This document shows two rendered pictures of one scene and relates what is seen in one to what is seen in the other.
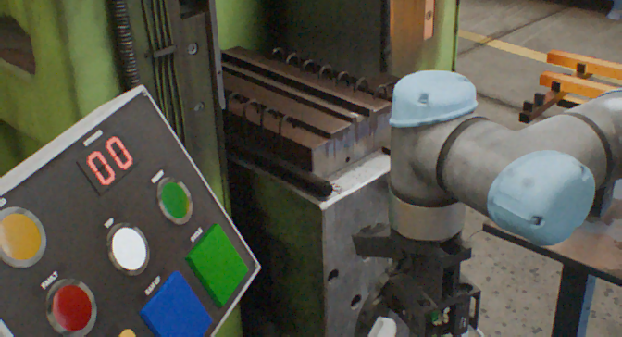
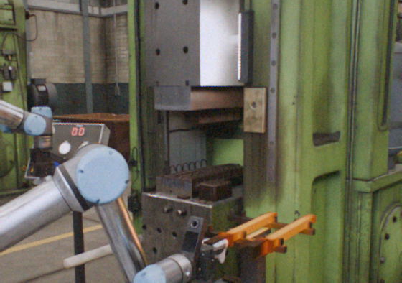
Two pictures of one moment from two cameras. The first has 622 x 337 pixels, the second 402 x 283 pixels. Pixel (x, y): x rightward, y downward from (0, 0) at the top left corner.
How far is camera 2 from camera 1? 2.34 m
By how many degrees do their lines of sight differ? 81
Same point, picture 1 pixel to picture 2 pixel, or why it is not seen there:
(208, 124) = (162, 164)
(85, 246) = (57, 141)
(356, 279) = (154, 239)
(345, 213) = (148, 203)
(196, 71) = (160, 143)
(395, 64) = (248, 184)
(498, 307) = not seen: outside the picture
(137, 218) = (72, 145)
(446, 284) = (34, 159)
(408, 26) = (255, 168)
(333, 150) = (164, 183)
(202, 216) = not seen: hidden behind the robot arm
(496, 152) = not seen: hidden behind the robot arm
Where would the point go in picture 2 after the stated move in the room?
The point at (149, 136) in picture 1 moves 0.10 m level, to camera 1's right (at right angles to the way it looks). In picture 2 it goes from (92, 133) to (91, 136)
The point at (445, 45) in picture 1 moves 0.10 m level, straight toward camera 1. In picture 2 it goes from (288, 193) to (262, 193)
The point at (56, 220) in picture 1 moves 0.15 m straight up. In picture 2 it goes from (57, 133) to (55, 101)
